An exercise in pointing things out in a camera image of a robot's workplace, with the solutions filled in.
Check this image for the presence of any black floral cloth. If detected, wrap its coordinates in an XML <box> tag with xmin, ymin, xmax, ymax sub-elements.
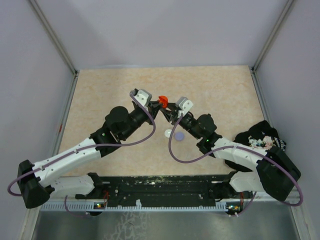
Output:
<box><xmin>223</xmin><ymin>120</ymin><xmax>288</xmax><ymax>173</ymax></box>

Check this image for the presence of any aluminium frame post left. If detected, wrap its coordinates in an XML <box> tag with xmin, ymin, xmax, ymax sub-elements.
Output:
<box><xmin>27</xmin><ymin>0</ymin><xmax>78</xmax><ymax>76</ymax></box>

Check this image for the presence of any aluminium frame post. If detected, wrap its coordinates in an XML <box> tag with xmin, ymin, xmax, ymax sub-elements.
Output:
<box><xmin>251</xmin><ymin>0</ymin><xmax>296</xmax><ymax>74</ymax></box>
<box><xmin>27</xmin><ymin>0</ymin><xmax>78</xmax><ymax>76</ymax></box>

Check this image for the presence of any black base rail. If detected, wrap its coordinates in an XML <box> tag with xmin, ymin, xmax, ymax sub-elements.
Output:
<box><xmin>75</xmin><ymin>173</ymin><xmax>253</xmax><ymax>208</ymax></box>

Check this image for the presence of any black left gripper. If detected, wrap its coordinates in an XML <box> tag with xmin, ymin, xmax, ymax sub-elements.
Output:
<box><xmin>121</xmin><ymin>101</ymin><xmax>163</xmax><ymax>140</ymax></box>

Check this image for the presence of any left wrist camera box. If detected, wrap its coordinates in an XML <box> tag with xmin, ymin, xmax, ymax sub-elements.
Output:
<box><xmin>134</xmin><ymin>89</ymin><xmax>152</xmax><ymax>108</ymax></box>

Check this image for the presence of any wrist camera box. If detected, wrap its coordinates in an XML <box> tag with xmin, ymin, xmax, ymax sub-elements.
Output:
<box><xmin>175</xmin><ymin>96</ymin><xmax>194</xmax><ymax>118</ymax></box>
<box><xmin>134</xmin><ymin>89</ymin><xmax>152</xmax><ymax>108</ymax></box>

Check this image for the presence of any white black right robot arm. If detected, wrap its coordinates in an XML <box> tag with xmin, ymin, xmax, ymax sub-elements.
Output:
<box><xmin>161</xmin><ymin>98</ymin><xmax>302</xmax><ymax>202</ymax></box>

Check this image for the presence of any white round charging case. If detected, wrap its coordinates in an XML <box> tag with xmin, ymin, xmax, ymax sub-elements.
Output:
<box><xmin>164</xmin><ymin>129</ymin><xmax>172</xmax><ymax>138</ymax></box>

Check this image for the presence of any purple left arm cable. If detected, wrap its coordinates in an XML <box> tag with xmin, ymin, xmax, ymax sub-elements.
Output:
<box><xmin>7</xmin><ymin>91</ymin><xmax>157</xmax><ymax>219</ymax></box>

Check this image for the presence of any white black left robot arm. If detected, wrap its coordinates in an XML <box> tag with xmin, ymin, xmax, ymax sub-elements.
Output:
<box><xmin>16</xmin><ymin>89</ymin><xmax>163</xmax><ymax>209</ymax></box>

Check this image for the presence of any purple round charging case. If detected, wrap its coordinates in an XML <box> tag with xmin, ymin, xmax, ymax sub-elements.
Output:
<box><xmin>174</xmin><ymin>132</ymin><xmax>185</xmax><ymax>142</ymax></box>

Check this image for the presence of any aluminium frame post right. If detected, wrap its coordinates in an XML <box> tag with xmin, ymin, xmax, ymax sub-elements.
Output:
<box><xmin>251</xmin><ymin>0</ymin><xmax>296</xmax><ymax>74</ymax></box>

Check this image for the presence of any orange round charging case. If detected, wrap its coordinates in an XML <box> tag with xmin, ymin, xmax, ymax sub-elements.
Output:
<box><xmin>158</xmin><ymin>95</ymin><xmax>169</xmax><ymax>109</ymax></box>

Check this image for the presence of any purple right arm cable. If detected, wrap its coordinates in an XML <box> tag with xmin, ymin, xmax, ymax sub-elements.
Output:
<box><xmin>167</xmin><ymin>114</ymin><xmax>305</xmax><ymax>217</ymax></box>

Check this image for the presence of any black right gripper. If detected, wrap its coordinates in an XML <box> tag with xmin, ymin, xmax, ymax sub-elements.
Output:
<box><xmin>161</xmin><ymin>101</ymin><xmax>202</xmax><ymax>140</ymax></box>

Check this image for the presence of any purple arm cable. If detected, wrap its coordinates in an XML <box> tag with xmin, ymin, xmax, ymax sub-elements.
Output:
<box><xmin>7</xmin><ymin>91</ymin><xmax>157</xmax><ymax>219</ymax></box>
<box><xmin>167</xmin><ymin>114</ymin><xmax>305</xmax><ymax>217</ymax></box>

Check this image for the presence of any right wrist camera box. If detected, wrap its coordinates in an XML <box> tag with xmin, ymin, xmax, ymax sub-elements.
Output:
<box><xmin>175</xmin><ymin>96</ymin><xmax>194</xmax><ymax>118</ymax></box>

